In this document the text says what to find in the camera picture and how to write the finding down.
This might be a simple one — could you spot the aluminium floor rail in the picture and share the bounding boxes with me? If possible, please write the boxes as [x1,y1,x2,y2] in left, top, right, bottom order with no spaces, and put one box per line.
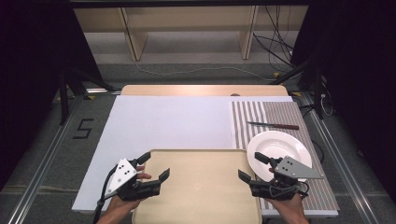
[7,92,90,224]
[299,91,381,224]

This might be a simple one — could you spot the light wooden table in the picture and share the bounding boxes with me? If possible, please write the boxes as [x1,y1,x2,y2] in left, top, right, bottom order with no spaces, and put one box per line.
[120,84,290,97]

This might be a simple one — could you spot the person's left hand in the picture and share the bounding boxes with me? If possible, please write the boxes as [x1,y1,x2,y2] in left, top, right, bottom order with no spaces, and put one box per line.
[106,166,152,216]

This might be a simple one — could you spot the wooden cutting board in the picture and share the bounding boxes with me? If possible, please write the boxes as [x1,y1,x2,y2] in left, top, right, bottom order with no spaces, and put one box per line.
[132,148,262,224]

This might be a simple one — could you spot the light wooden shelf unit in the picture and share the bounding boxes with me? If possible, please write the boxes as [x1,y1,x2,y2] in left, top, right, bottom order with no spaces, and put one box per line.
[72,5,310,63]

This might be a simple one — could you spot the black hanging cables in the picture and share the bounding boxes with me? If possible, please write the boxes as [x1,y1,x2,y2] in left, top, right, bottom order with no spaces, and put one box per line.
[252,5,296,74]

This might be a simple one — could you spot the white round plate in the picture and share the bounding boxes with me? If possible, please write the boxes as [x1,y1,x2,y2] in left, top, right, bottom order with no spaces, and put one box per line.
[246,130,313,183]

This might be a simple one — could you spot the striped grey white placemat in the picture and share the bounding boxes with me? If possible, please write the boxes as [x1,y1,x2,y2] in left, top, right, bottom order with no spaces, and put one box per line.
[230,100,341,213]

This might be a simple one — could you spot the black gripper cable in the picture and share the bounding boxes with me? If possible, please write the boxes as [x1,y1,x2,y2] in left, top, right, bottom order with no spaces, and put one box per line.
[92,165,119,224]

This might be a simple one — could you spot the black metal stand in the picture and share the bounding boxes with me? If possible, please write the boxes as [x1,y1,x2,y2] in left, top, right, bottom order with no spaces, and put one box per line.
[270,46,326,120]
[57,66,117,126]

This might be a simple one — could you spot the dark curtain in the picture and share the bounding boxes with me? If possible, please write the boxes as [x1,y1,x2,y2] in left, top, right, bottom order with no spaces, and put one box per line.
[290,0,396,197]
[0,0,104,190]

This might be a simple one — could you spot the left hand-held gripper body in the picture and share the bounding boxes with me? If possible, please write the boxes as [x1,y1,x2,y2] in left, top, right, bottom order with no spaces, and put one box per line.
[105,158,163,202]

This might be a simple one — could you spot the white table cover sheet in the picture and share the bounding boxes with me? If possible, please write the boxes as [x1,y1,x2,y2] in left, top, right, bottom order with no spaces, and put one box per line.
[71,94,340,217]

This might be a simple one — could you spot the knife with brown handle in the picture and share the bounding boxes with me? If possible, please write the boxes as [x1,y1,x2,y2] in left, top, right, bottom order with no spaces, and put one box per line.
[247,120,300,131]

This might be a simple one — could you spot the black gripper wire bundle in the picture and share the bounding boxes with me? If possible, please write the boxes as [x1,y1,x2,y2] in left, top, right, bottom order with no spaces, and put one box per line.
[269,179,310,199]

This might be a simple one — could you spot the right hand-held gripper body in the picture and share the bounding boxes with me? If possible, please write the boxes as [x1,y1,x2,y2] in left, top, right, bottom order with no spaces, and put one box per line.
[249,156,325,201]

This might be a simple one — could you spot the person's right hand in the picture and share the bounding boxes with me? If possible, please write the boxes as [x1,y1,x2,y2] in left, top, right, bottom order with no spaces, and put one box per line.
[267,167,308,217]

